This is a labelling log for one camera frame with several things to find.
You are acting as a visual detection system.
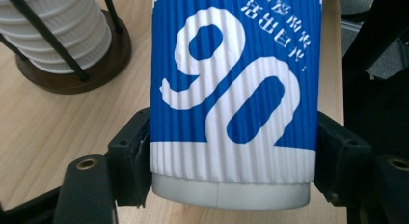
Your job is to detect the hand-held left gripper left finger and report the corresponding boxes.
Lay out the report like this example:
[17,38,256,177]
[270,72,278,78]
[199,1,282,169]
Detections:
[106,107,152,209]

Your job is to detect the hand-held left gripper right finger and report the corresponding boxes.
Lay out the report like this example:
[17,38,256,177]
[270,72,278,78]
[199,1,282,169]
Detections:
[313,110,374,208]

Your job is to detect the brown cup holder black rods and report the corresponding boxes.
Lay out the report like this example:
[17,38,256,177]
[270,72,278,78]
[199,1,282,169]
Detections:
[0,0,133,96]

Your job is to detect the blue and white paper cup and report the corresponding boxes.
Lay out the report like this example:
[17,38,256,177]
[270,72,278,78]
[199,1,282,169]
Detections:
[149,0,324,211]

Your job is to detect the stack of white paper cups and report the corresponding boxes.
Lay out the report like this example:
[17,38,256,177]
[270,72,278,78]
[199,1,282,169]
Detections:
[0,0,113,75]

